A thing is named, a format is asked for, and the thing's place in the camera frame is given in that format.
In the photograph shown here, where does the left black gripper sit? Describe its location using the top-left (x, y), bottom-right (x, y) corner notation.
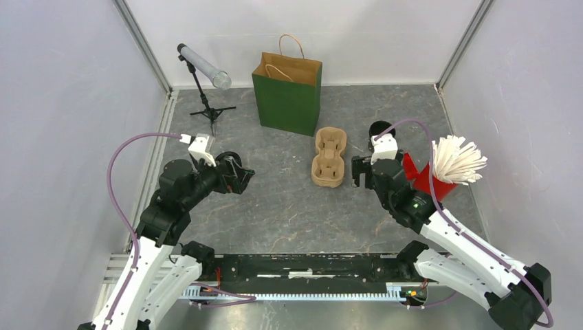
top-left (183, 153), bottom-right (255, 209)

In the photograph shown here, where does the black paper coffee cup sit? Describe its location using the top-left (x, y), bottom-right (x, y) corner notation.
top-left (368, 120), bottom-right (392, 142)

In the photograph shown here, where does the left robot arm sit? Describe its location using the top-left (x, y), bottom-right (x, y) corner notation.
top-left (79, 151), bottom-right (254, 329)

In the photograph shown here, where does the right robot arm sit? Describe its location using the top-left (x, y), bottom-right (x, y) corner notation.
top-left (351, 156), bottom-right (551, 329)

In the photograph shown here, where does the stack of black lids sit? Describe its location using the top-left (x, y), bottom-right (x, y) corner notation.
top-left (215, 151), bottom-right (242, 167)

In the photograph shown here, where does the cardboard cup carrier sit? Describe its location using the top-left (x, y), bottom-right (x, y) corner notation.
top-left (311, 126), bottom-right (347, 188)

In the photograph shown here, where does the black tripod stand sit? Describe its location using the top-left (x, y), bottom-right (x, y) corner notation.
top-left (178, 55), bottom-right (237, 136)

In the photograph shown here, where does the red mug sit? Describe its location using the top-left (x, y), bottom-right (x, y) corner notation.
top-left (403, 153), bottom-right (457, 201)

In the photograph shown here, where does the grey tube on stand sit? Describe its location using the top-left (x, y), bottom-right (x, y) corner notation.
top-left (177, 43), bottom-right (232, 90)

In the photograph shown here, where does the green paper bag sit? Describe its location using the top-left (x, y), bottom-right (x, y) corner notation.
top-left (252, 51), bottom-right (322, 136)

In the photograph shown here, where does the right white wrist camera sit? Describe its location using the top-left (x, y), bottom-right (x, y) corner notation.
top-left (371, 133), bottom-right (398, 165)

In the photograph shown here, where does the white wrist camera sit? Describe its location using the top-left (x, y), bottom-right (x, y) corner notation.
top-left (371, 133), bottom-right (398, 165)
top-left (179, 133), bottom-right (217, 167)

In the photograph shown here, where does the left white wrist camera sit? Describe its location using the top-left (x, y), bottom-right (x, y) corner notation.
top-left (179, 133), bottom-right (217, 167)

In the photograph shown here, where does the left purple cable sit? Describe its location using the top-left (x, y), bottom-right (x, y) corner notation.
top-left (100, 132), bottom-right (183, 330)

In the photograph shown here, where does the purple cable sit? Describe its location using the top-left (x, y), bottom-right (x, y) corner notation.
top-left (100, 132), bottom-right (183, 330)
top-left (374, 119), bottom-right (555, 329)

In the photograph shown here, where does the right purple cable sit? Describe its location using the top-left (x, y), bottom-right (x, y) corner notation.
top-left (374, 119), bottom-right (555, 329)

